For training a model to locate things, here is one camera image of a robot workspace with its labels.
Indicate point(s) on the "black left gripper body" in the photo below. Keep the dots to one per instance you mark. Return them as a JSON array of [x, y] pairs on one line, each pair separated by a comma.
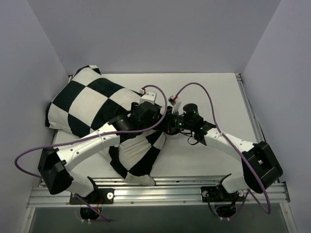
[[157, 116]]

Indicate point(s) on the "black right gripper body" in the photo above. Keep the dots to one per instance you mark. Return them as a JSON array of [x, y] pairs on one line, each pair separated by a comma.
[[170, 124]]

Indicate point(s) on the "black white checkered pillowcase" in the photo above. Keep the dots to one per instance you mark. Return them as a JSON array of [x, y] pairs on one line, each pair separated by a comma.
[[90, 100]]

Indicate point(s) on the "white pillow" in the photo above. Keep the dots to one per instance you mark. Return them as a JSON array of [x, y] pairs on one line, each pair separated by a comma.
[[145, 180]]

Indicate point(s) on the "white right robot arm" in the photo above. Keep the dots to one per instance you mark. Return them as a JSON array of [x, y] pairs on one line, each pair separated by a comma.
[[260, 167]]

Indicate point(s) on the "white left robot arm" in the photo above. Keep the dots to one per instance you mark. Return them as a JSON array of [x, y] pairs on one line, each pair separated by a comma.
[[57, 162]]

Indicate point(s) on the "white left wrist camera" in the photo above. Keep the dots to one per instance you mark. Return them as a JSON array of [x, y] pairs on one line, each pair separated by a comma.
[[148, 96]]

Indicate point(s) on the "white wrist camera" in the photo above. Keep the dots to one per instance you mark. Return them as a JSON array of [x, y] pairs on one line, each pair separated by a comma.
[[148, 96], [175, 103]]

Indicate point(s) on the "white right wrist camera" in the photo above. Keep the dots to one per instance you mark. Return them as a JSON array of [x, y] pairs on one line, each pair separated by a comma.
[[175, 103]]

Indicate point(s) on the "aluminium front frame rail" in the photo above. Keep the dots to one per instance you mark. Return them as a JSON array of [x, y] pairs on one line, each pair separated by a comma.
[[167, 191]]

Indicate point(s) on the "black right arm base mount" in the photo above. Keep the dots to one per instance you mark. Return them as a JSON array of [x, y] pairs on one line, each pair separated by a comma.
[[218, 194]]

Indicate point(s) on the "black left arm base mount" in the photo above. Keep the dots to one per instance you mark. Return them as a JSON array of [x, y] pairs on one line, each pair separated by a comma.
[[101, 196]]

